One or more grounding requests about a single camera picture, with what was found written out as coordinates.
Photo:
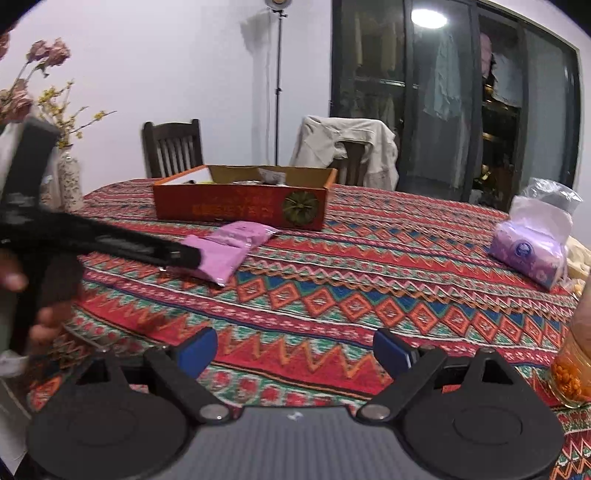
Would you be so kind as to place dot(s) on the silver snack packet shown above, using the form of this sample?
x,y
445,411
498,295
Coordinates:
x,y
272,177

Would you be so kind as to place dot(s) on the red cardboard box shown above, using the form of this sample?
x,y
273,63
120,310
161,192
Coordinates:
x,y
231,207

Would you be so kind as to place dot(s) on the glass cup with orange berries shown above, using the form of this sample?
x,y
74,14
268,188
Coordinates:
x,y
572,383

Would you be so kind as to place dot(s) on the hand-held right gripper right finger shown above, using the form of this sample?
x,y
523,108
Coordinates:
x,y
392,350

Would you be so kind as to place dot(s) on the black framed sliding glass door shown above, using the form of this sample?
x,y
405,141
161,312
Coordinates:
x,y
545,115

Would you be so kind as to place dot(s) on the small floral ceramic vase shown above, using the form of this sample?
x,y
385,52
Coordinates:
x,y
71,184

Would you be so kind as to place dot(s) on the person's left hand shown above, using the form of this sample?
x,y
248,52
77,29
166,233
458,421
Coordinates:
x,y
11,277

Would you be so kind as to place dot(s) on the red patterned tablecloth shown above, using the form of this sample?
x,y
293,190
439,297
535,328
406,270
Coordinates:
x,y
346,277

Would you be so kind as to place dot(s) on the yellow flower branches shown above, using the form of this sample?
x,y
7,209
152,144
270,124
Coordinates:
x,y
60,99

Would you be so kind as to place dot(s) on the brown chair under jacket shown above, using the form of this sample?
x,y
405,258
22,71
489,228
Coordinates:
x,y
353,161

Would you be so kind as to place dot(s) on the purple tissue pack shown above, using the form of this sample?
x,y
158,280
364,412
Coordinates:
x,y
521,254

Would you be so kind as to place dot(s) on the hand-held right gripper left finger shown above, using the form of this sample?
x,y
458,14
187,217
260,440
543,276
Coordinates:
x,y
198,350

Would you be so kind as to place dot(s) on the white hanging garment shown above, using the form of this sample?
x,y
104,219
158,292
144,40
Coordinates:
x,y
508,81

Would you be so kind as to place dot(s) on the beige jacket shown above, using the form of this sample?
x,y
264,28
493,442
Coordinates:
x,y
323,143

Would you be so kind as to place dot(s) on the black floor lamp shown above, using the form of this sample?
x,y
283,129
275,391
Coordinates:
x,y
278,92

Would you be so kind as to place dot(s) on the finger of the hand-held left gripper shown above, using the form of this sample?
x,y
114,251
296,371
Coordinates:
x,y
138,247

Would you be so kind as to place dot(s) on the dried pink rose bouquet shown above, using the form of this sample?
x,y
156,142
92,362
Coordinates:
x,y
51,50

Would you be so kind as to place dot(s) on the pale yellow bag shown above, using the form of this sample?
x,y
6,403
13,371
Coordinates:
x,y
581,258

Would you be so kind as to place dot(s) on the pale green hanging shirt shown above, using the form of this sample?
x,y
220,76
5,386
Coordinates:
x,y
443,78

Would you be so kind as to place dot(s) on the pink snack packet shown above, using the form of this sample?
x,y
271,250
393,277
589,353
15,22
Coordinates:
x,y
217,258
244,233

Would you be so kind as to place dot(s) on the clear plastic bag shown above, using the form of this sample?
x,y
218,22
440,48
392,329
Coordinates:
x,y
549,189

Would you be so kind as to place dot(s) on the dark wooden chair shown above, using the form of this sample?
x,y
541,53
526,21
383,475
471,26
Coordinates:
x,y
173,147

